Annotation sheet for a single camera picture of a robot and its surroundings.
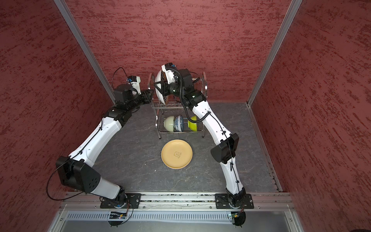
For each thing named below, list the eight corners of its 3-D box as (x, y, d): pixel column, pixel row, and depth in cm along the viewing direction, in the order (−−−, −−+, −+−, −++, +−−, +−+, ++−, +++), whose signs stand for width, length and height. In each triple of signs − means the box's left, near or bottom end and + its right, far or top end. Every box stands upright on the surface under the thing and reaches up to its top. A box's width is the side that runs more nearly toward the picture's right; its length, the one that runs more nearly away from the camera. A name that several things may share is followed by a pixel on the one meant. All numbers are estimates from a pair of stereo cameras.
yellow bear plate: (160, 169, 87) (159, 167, 84) (163, 141, 99) (163, 139, 97) (192, 169, 87) (192, 167, 85) (192, 141, 99) (192, 139, 97)
